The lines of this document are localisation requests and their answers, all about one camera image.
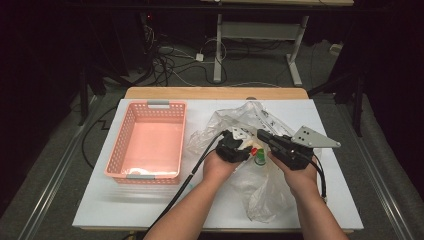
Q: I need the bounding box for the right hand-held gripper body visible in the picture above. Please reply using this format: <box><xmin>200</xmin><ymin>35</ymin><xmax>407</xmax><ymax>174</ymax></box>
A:
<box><xmin>271</xmin><ymin>125</ymin><xmax>342</xmax><ymax>171</ymax></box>

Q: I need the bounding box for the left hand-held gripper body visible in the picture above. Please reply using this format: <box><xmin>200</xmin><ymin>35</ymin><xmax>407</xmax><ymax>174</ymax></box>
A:
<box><xmin>215</xmin><ymin>127</ymin><xmax>248</xmax><ymax>164</ymax></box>

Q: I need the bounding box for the clear smiley plastic bag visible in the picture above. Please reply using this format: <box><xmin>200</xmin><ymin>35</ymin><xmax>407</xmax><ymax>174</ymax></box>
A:
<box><xmin>185</xmin><ymin>100</ymin><xmax>324</xmax><ymax>224</ymax></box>

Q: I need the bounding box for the pink plastic basket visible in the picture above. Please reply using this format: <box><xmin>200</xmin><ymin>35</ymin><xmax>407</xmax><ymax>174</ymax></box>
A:
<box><xmin>104</xmin><ymin>99</ymin><xmax>188</xmax><ymax>186</ymax></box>

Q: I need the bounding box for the person's left hand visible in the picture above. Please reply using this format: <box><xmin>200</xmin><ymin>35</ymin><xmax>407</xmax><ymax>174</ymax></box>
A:
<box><xmin>202</xmin><ymin>150</ymin><xmax>242</xmax><ymax>184</ymax></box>

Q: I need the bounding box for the person's right hand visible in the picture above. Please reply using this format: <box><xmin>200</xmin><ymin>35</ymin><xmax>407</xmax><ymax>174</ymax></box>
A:
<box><xmin>269</xmin><ymin>153</ymin><xmax>320</xmax><ymax>198</ymax></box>

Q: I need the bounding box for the wooden table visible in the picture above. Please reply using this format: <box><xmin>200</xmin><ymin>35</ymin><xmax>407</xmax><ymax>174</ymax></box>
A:
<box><xmin>79</xmin><ymin>86</ymin><xmax>354</xmax><ymax>234</ymax></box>

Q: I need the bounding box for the black stand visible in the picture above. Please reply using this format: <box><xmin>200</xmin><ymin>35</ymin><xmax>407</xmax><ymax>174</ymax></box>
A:
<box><xmin>78</xmin><ymin>61</ymin><xmax>133</xmax><ymax>127</ymax></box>
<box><xmin>307</xmin><ymin>71</ymin><xmax>365</xmax><ymax>138</ymax></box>

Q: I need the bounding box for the white metal desk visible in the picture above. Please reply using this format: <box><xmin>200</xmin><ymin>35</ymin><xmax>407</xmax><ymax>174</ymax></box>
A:
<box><xmin>199</xmin><ymin>0</ymin><xmax>355</xmax><ymax>88</ymax></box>

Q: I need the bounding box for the white power strip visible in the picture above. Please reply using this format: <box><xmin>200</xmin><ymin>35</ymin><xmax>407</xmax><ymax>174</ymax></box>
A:
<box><xmin>329</xmin><ymin>42</ymin><xmax>344</xmax><ymax>57</ymax></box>

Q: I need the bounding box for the white board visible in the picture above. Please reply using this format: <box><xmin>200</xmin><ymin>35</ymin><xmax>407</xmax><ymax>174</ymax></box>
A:
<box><xmin>72</xmin><ymin>98</ymin><xmax>364</xmax><ymax>231</ymax></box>

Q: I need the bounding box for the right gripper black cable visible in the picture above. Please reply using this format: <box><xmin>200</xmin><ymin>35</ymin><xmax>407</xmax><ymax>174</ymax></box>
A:
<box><xmin>308</xmin><ymin>153</ymin><xmax>328</xmax><ymax>203</ymax></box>

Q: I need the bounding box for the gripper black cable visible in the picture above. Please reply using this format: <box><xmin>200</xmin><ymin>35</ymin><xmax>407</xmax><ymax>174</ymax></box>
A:
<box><xmin>308</xmin><ymin>153</ymin><xmax>328</xmax><ymax>203</ymax></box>
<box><xmin>141</xmin><ymin>130</ymin><xmax>229</xmax><ymax>240</ymax></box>

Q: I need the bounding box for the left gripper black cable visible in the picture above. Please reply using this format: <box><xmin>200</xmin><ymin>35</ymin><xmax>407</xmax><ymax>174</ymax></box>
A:
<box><xmin>141</xmin><ymin>130</ymin><xmax>229</xmax><ymax>240</ymax></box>

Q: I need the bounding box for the white floor cable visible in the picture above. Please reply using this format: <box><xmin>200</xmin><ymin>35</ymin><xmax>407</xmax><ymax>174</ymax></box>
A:
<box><xmin>166</xmin><ymin>69</ymin><xmax>282</xmax><ymax>89</ymax></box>

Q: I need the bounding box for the bundle of floor cables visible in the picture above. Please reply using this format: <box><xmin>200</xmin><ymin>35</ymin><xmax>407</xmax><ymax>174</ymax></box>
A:
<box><xmin>141</xmin><ymin>13</ymin><xmax>231</xmax><ymax>88</ymax></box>

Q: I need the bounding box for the metal floor rail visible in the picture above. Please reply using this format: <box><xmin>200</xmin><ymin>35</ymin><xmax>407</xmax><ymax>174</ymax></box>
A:
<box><xmin>334</xmin><ymin>101</ymin><xmax>416</xmax><ymax>240</ymax></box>
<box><xmin>18</xmin><ymin>94</ymin><xmax>103</xmax><ymax>240</ymax></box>

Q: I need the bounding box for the black floor cable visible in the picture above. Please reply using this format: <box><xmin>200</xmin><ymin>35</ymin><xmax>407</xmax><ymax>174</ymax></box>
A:
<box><xmin>81</xmin><ymin>105</ymin><xmax>118</xmax><ymax>170</ymax></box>

